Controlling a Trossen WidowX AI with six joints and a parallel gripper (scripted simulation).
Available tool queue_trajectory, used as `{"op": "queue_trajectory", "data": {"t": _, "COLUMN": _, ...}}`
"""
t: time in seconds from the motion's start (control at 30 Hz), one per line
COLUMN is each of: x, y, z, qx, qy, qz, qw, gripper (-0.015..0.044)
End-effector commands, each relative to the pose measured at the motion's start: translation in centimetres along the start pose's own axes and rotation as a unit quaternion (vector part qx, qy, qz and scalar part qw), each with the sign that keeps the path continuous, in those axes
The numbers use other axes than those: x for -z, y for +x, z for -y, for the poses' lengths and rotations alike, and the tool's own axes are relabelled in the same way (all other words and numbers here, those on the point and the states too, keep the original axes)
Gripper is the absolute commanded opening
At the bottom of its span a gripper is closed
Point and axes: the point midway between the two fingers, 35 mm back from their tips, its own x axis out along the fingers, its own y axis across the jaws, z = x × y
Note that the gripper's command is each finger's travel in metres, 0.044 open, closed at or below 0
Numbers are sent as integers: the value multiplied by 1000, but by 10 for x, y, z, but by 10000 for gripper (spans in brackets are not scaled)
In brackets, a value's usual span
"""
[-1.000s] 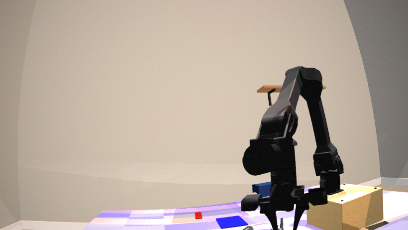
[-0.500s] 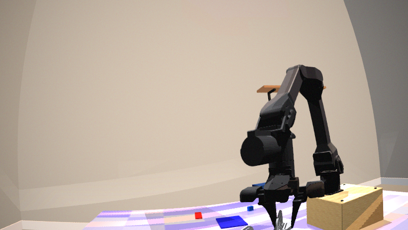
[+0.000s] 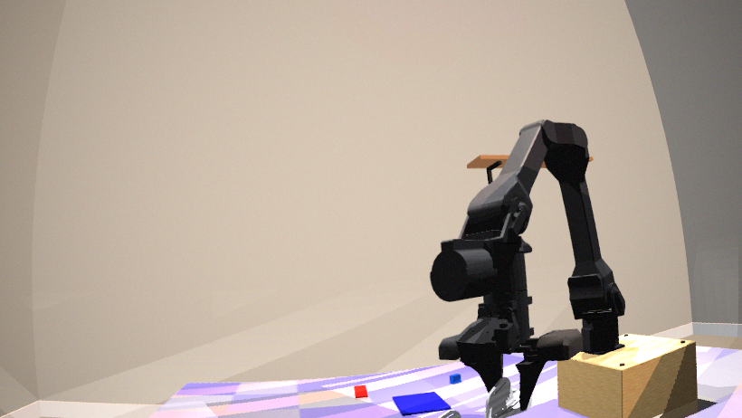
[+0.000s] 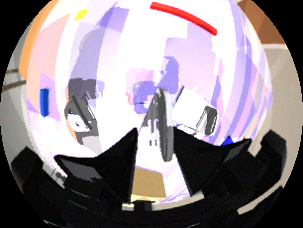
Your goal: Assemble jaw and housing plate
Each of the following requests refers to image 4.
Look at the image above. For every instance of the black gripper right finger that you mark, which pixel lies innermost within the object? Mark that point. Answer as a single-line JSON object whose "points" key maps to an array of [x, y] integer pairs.
{"points": [[200, 161]]}

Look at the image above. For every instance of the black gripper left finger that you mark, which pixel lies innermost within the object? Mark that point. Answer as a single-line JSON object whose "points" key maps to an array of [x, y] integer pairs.
{"points": [[113, 169]]}

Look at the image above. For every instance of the blue flat plate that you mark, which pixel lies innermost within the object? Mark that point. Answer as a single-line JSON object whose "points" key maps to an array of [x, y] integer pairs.
{"points": [[228, 140]]}

